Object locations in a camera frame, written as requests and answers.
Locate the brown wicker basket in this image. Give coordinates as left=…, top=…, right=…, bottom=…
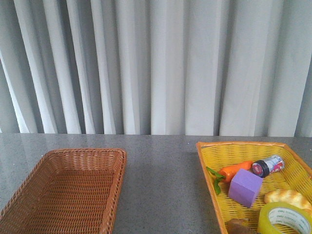
left=0, top=148, right=127, bottom=234

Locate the orange toy carrot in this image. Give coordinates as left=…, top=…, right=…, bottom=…
left=206, top=161, right=253, bottom=195

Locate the yellow-green tape roll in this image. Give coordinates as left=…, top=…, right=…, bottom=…
left=257, top=202, right=312, bottom=234

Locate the brown toy animal figure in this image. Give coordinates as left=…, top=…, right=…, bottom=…
left=227, top=218, right=256, bottom=234

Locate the grey pleated curtain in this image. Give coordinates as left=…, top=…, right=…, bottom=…
left=0, top=0, right=312, bottom=137

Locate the toy croissant bread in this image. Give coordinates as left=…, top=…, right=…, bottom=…
left=264, top=189, right=312, bottom=213

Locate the yellow woven basket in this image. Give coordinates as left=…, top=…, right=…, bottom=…
left=196, top=141, right=312, bottom=234

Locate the small black-capped jar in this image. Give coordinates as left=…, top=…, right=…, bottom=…
left=252, top=155, right=285, bottom=178

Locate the purple foam cube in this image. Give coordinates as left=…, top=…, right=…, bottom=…
left=228, top=169, right=263, bottom=208

